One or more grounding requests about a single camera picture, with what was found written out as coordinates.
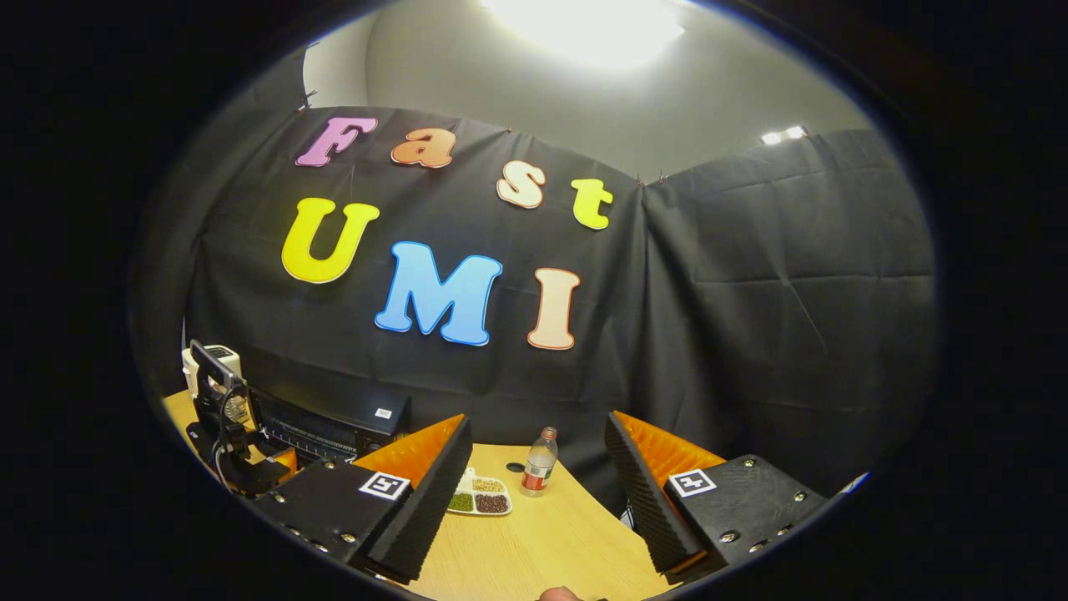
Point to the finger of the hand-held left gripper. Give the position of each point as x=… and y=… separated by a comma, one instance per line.
x=286, y=460

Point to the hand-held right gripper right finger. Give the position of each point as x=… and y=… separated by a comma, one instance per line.
x=647, y=492

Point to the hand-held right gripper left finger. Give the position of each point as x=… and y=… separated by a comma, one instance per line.
x=434, y=492

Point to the white divided bean plate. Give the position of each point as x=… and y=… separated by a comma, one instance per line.
x=480, y=494

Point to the black electric oven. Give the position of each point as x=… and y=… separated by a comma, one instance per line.
x=334, y=417

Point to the clear bottle with red label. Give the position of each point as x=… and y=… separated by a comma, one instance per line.
x=538, y=467

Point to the white toaster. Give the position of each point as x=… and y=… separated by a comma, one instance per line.
x=225, y=357

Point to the black backdrop cloth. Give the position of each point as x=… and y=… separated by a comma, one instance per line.
x=751, y=317

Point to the small ceiling light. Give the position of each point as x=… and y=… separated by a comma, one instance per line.
x=784, y=135

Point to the large ceiling light panel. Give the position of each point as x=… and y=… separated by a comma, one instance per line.
x=584, y=29

